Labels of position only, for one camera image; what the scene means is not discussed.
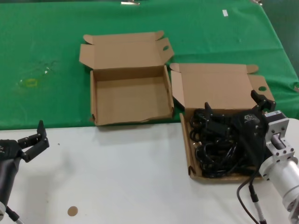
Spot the black power cable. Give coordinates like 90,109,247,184
190,108,222,143
195,137,263,179

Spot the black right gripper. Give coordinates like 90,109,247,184
204,90,277,170

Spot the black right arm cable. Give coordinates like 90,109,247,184
237,174,261,224

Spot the green table cloth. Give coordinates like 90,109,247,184
0,0,299,130

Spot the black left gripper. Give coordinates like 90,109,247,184
0,120,50,204

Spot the open brown cardboard box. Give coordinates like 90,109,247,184
78,30,175,126
170,62,275,185

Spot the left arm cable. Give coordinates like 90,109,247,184
6,205,24,224

